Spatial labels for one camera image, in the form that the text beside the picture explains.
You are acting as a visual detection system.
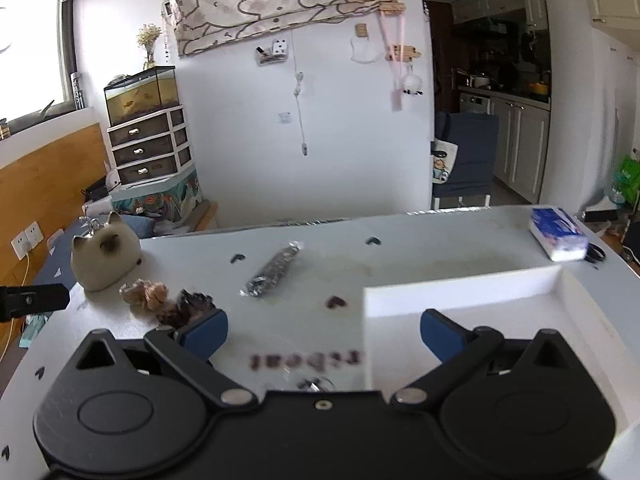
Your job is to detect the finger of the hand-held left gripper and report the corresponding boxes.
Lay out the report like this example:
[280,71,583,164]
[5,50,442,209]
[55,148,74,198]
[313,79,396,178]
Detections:
[0,283,71,322]

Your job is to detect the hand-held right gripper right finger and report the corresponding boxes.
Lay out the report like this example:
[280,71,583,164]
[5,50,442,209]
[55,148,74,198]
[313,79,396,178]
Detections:
[390,308,584,411]

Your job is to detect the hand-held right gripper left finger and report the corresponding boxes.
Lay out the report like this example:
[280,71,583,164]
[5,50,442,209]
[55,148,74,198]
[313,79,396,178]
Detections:
[75,307,259,409]

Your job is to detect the dark patterned scrunchie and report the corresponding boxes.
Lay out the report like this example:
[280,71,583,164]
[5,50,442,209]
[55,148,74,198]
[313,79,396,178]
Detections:
[156,289,217,329]

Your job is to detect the white cardboard box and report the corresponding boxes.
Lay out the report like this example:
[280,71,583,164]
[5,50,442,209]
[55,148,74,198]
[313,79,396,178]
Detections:
[362,264,632,461]

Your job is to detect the pink satin ribbon scrunchie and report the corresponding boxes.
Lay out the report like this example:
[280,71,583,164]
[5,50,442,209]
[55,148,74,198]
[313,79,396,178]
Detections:
[119,280,171,314]

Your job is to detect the plastic bag with brown cord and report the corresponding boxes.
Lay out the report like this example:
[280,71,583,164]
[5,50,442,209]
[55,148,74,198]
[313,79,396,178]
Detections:
[239,241,304,300]

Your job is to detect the cat-shaped ceramic figure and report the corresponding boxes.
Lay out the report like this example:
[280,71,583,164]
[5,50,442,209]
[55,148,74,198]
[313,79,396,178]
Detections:
[70,211,143,292]

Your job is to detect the colourful printed cloth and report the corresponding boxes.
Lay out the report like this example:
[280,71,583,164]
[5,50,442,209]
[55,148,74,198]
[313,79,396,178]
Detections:
[111,166,203,233]

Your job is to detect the blue tissue pack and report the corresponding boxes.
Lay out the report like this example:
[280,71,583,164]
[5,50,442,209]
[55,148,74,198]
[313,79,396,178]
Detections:
[529,206,589,263]

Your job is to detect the white printed tote bag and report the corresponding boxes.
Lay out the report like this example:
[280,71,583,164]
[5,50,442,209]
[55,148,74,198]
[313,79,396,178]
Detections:
[431,137,461,183]

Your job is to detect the blue folding chair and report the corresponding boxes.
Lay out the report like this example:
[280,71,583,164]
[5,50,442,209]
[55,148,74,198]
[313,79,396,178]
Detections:
[432,111,501,209]

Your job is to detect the white plastic drawer unit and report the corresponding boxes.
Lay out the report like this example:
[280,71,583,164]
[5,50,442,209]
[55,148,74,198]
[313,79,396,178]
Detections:
[106,105,194,187]

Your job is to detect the grey kitchen base cabinets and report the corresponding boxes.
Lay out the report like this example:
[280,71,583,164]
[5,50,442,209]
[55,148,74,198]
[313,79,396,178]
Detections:
[487,94,552,204]

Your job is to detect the glass fish tank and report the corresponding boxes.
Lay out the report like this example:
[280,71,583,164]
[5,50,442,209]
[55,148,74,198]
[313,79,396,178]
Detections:
[103,65,181,127]

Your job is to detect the green plastic bag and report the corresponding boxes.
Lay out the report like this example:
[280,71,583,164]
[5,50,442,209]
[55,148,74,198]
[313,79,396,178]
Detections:
[614,154,640,206]

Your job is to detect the vase with dried flowers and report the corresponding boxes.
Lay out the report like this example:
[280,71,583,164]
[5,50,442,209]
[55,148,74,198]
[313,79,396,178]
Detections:
[136,23,163,71]

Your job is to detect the bear print cloth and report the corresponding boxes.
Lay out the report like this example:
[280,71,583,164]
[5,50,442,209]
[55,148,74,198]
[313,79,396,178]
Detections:
[167,0,398,57]

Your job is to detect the white wall outlet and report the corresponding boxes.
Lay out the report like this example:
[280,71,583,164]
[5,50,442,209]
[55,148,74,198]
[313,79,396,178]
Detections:
[11,220,45,261]

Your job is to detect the hanging white cable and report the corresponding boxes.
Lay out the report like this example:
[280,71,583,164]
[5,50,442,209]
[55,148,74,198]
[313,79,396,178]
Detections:
[293,35,310,157]

